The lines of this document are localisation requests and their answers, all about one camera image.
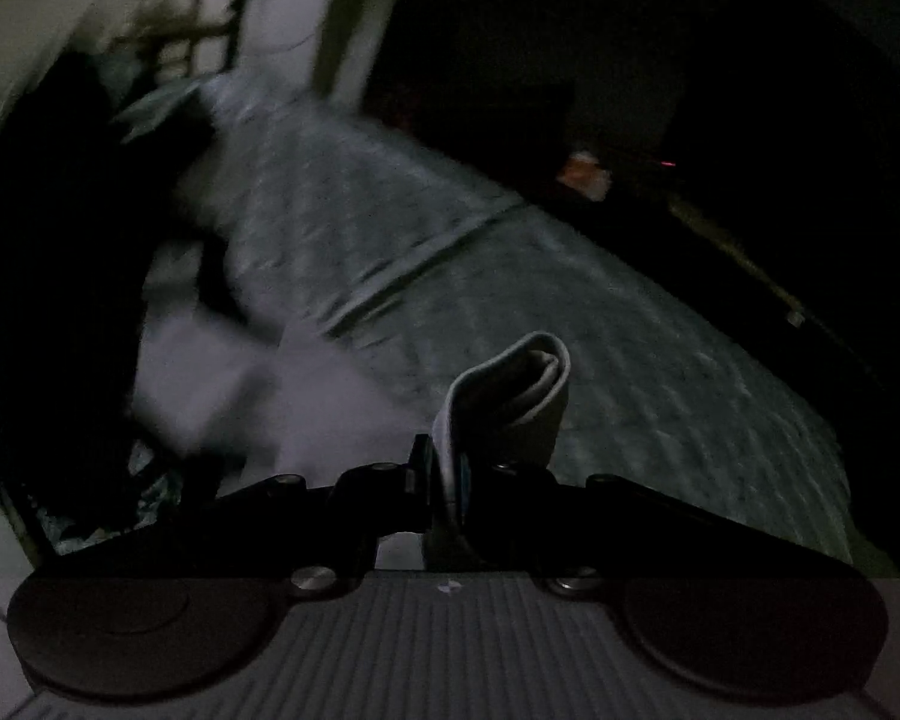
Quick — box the white garment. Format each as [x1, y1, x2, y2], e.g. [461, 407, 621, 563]
[129, 239, 574, 571]

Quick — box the grey quilted bed cover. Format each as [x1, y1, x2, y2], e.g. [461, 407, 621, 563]
[118, 73, 865, 564]

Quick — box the orange white package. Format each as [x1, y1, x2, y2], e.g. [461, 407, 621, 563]
[559, 151, 611, 202]

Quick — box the dark garment pile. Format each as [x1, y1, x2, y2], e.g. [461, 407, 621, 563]
[0, 44, 287, 542]

